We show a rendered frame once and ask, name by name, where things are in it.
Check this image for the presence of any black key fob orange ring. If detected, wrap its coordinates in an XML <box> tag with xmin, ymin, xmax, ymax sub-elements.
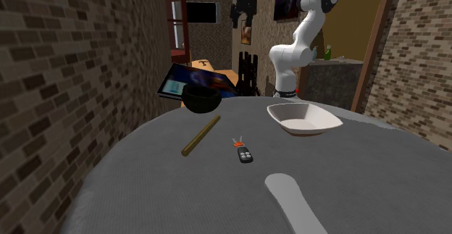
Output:
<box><xmin>232</xmin><ymin>135</ymin><xmax>255</xmax><ymax>164</ymax></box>

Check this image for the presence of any white angular bowl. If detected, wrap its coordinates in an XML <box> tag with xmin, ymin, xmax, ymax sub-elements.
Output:
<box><xmin>266</xmin><ymin>102</ymin><xmax>345</xmax><ymax>138</ymax></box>

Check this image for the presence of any purple wall picture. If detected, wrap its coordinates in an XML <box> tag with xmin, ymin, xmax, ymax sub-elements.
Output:
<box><xmin>273</xmin><ymin>0</ymin><xmax>303</xmax><ymax>22</ymax></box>

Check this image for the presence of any red wooden shelf cabinet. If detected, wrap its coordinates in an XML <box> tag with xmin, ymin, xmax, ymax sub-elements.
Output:
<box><xmin>162</xmin><ymin>0</ymin><xmax>192</xmax><ymax>65</ymax></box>

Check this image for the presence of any dark stone counter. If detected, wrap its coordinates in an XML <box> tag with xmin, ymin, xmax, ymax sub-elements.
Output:
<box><xmin>298</xmin><ymin>57</ymin><xmax>365</xmax><ymax>112</ymax></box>

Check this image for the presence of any white flat elongated object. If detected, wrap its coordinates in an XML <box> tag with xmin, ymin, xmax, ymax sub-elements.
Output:
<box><xmin>264</xmin><ymin>172</ymin><xmax>330</xmax><ymax>234</ymax></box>

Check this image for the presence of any small orange wall picture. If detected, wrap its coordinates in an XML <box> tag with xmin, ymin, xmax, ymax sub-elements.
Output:
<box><xmin>240</xmin><ymin>19</ymin><xmax>253</xmax><ymax>46</ymax></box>

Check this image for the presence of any olive brown stick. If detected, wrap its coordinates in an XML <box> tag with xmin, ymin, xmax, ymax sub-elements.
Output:
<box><xmin>180</xmin><ymin>114</ymin><xmax>222</xmax><ymax>158</ymax></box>

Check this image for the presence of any grey round table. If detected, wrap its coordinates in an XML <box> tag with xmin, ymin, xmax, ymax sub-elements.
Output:
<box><xmin>58</xmin><ymin>95</ymin><xmax>452</xmax><ymax>234</ymax></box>

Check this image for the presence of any black wall screen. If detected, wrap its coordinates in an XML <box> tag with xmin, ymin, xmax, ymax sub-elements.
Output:
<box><xmin>185</xmin><ymin>1</ymin><xmax>221</xmax><ymax>25</ymax></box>

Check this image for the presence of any black bowl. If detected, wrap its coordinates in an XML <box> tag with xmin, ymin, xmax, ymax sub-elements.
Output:
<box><xmin>181</xmin><ymin>84</ymin><xmax>223</xmax><ymax>114</ymax></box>

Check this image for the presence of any black chair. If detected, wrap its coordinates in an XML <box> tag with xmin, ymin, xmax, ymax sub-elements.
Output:
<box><xmin>235</xmin><ymin>51</ymin><xmax>260</xmax><ymax>97</ymax></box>

